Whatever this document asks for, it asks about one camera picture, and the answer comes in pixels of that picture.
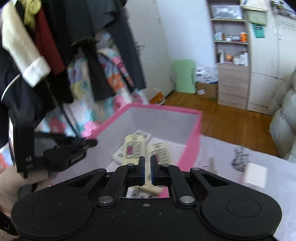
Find cream remote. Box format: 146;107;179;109
149;143;172;165

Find white TCL remote control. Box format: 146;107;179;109
112;130;152;165

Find cardboard box on floor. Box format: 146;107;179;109
196;82;218;100

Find teal hanging organizer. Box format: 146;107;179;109
252;23;265;38

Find person left hand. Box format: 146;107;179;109
1;166;58;216

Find green hanging pouch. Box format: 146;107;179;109
247;10;268;26

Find white door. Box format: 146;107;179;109
126;0;174;100

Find light wood wardrobe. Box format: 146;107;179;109
247;1;295;114

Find long cream remote control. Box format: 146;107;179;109
124;133;146;161

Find white square charger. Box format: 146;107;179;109
242;163;267;189

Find orange bottle on shelf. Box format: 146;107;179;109
240;32;247;43

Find grey puffer jacket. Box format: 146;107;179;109
268;72;295;163

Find hanging dark clothes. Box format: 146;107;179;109
1;1;148;138

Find green folding table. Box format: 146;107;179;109
173;60;196;94

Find wooden open shelf unit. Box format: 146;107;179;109
207;1;251;109

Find metal key bunch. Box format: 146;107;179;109
231;146;249;172

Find pink storage box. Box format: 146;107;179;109
52;104;202;185

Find white printed packages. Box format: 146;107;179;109
195;66;219;84

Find white jar on shelf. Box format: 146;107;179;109
233;56;240;65

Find floral quilt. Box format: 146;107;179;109
0;32;149;172

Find beige remote control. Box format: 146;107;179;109
126;174;164;199

